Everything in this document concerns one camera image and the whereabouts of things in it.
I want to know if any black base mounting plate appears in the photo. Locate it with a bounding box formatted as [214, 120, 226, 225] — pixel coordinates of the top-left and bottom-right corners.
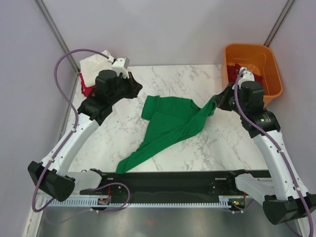
[79, 169, 272, 204]

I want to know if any orange plastic tub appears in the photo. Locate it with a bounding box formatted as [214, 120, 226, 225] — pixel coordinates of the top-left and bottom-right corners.
[221, 43, 283, 106]

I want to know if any dark red t-shirt in tub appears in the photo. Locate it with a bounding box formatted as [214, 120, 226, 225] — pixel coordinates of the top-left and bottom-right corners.
[227, 64, 264, 95]

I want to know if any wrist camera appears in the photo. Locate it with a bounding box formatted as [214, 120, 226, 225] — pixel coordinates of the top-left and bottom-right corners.
[238, 67, 255, 84]
[112, 57, 130, 79]

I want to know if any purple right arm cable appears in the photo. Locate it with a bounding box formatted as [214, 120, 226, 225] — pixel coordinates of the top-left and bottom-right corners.
[228, 68, 312, 237]

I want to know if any slotted cable duct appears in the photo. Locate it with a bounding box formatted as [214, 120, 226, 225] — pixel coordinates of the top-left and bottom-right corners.
[49, 196, 246, 208]

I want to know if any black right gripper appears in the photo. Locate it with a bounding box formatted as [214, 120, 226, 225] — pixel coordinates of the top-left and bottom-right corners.
[213, 82, 247, 116]

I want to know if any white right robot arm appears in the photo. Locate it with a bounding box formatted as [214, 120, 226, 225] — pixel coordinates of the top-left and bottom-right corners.
[215, 81, 316, 225]

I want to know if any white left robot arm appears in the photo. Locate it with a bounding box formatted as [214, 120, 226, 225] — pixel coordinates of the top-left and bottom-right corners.
[28, 70, 143, 201]

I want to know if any aluminium front rail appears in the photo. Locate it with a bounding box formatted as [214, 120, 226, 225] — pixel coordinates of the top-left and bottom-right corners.
[34, 176, 82, 197]

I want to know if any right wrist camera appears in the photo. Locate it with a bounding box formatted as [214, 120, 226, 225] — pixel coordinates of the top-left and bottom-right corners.
[238, 67, 255, 84]

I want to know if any right aluminium frame post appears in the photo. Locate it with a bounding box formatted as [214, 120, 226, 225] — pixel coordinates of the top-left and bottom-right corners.
[263, 0, 296, 47]

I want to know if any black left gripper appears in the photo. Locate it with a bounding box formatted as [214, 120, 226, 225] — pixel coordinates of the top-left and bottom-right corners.
[111, 72, 144, 104]

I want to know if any white folded t-shirt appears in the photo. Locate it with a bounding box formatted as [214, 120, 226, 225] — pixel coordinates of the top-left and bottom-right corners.
[79, 50, 114, 87]

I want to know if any aluminium frame post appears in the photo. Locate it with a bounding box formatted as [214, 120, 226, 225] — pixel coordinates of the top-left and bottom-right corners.
[34, 0, 80, 73]
[263, 0, 296, 47]

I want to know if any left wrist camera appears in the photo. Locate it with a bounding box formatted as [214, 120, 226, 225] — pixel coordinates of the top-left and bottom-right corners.
[112, 57, 130, 79]

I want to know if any pink folded t-shirt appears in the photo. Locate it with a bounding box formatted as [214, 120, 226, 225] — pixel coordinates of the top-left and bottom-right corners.
[79, 73, 95, 97]

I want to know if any green t-shirt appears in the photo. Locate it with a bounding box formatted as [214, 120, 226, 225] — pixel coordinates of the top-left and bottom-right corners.
[116, 96, 217, 174]

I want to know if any left aluminium frame post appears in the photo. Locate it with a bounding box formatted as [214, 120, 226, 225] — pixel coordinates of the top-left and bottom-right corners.
[34, 0, 80, 73]

